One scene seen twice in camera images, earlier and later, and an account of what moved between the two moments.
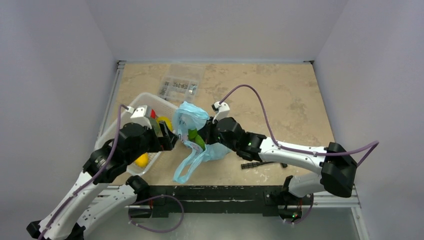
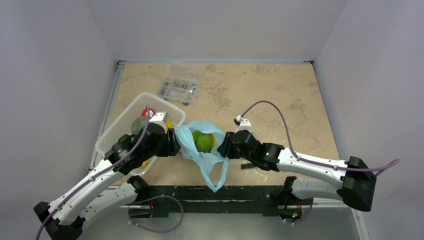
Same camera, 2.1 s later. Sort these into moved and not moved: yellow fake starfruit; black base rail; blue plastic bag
Moved: blue plastic bag
Not moved: yellow fake starfruit; black base rail
